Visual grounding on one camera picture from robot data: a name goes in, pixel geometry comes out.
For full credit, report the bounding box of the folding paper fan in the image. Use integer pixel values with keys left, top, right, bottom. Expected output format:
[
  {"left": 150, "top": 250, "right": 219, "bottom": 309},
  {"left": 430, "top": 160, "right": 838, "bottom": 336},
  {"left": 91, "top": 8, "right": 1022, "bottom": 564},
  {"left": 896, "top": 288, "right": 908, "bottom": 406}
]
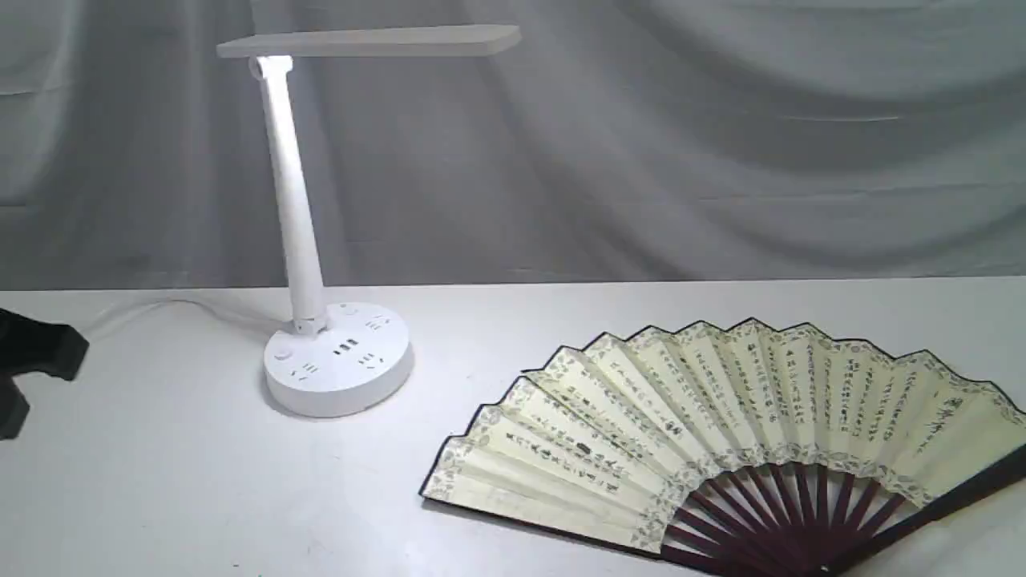
[{"left": 420, "top": 317, "right": 1024, "bottom": 576}]

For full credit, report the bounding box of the white desk lamp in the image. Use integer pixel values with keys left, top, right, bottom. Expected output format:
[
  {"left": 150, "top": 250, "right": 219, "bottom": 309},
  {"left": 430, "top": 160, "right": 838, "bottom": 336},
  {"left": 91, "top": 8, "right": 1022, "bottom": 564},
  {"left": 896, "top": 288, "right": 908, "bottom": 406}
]
[{"left": 216, "top": 23, "right": 523, "bottom": 418}]

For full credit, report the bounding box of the grey backdrop cloth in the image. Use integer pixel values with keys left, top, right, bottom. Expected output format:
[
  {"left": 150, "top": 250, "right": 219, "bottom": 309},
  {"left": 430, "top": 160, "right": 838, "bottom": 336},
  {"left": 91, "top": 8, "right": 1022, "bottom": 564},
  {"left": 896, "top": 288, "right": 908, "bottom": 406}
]
[{"left": 1, "top": 1, "right": 1025, "bottom": 291}]

